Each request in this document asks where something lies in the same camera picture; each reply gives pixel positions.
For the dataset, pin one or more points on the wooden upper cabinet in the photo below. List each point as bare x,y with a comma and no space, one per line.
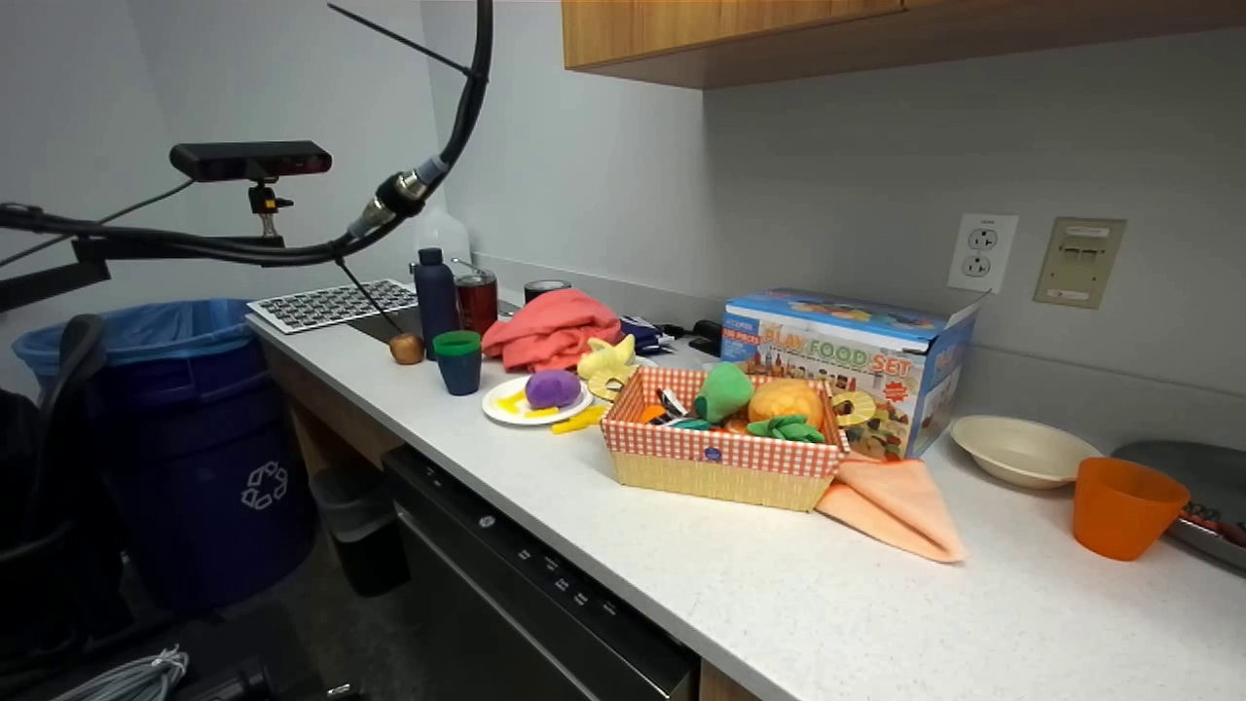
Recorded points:
708,43

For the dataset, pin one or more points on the dark grey pan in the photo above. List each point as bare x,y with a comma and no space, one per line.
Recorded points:
1213,524

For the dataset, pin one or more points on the green plush vegetable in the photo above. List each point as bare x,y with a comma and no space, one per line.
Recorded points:
723,390

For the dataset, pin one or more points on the blue cup green rim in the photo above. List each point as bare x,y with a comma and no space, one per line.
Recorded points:
457,355

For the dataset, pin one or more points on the white paper plate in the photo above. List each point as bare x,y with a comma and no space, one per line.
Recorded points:
511,407

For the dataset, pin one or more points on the blue play food box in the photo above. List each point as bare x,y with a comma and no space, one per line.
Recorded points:
891,368

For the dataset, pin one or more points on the beige bowl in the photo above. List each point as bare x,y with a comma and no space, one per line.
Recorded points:
1020,453

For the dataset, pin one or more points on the orange cloth napkin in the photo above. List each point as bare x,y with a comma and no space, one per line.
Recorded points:
891,505

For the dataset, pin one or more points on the black stereo camera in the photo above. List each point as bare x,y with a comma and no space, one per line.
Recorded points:
250,160

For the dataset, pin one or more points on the dark blue bottle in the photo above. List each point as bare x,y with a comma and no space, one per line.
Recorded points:
432,292

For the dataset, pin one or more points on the dark red jar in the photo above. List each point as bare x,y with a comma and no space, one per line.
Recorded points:
476,298

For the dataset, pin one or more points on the checkered toy food basket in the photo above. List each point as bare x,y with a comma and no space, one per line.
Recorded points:
704,463

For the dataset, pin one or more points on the white keyboard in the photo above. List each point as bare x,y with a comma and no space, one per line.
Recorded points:
316,311

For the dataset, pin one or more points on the orange plush fruit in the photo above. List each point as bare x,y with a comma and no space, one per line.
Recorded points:
786,399

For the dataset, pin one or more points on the beige wall switch plate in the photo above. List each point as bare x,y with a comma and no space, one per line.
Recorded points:
1081,260

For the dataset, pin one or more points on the yellow plush toy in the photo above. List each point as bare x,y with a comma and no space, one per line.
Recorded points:
606,368

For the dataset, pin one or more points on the white wall outlet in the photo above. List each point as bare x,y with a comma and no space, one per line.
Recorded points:
982,246

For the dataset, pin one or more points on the orange plastic cup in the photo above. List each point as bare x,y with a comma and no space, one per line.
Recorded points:
1121,508

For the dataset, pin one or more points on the pink red towel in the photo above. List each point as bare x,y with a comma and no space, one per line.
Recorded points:
550,333

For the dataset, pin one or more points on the purple plush ball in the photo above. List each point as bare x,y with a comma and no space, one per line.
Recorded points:
550,387

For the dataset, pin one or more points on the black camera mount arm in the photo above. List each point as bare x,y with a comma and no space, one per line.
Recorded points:
78,267

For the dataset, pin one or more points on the blue recycling bin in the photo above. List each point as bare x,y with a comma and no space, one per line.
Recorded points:
189,466

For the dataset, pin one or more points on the black GE dishwasher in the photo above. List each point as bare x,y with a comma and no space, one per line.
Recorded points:
502,618

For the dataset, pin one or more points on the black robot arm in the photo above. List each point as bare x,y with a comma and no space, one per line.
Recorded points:
390,203

